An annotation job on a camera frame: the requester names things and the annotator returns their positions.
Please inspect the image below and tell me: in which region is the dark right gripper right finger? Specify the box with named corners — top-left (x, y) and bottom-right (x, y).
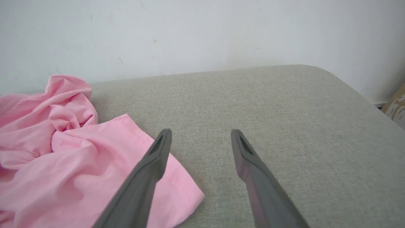
top-left (231, 129), bottom-right (311, 228)

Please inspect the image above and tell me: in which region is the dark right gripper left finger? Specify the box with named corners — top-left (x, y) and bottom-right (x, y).
top-left (92, 128), bottom-right (172, 228)

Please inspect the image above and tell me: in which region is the pink cloth garment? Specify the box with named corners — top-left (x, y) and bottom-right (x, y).
top-left (0, 75), bottom-right (205, 228)

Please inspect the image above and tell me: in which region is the grey fabric sofa cushion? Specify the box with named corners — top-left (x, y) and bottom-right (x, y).
top-left (89, 65), bottom-right (405, 228)

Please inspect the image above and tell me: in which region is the tan patterned cardboard box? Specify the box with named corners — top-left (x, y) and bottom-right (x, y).
top-left (381, 82), bottom-right (405, 130)

